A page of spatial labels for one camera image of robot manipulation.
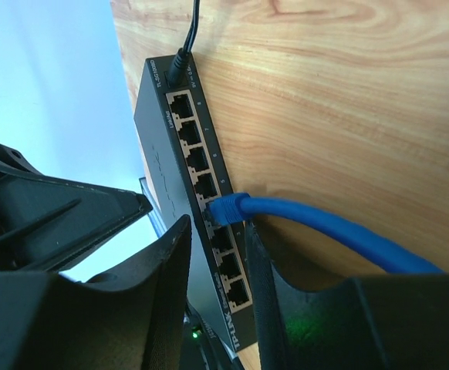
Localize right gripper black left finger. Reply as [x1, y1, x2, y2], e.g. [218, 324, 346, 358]
[0, 215, 191, 369]

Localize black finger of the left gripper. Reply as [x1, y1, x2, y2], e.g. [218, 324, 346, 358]
[0, 145, 152, 271]

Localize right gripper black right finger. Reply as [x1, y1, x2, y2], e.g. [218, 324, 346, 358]
[245, 222, 449, 369]

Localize blue ethernet cable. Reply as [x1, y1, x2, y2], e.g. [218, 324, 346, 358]
[203, 193, 446, 275]

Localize black network switch box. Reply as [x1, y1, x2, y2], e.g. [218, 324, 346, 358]
[134, 55, 257, 352]

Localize thin black adapter cord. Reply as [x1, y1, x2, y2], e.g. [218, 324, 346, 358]
[164, 0, 202, 88]

